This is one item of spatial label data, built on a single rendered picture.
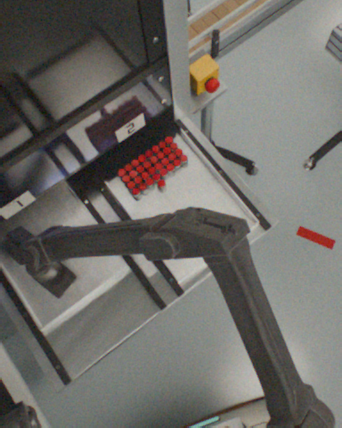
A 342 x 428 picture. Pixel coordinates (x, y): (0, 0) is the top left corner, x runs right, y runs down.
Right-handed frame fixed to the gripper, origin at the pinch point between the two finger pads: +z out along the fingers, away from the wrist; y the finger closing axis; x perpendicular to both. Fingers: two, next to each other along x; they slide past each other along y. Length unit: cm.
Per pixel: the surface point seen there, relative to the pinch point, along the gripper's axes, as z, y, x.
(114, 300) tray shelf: 4.4, -12.4, -4.7
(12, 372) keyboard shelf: 12.1, -1.6, 24.7
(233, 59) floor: 90, 39, -134
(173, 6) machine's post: -43, 5, -55
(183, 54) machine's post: -26, 5, -57
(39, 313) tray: 4.1, 0.5, 9.2
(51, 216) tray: 3.7, 15.9, -11.3
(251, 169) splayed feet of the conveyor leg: 87, -4, -90
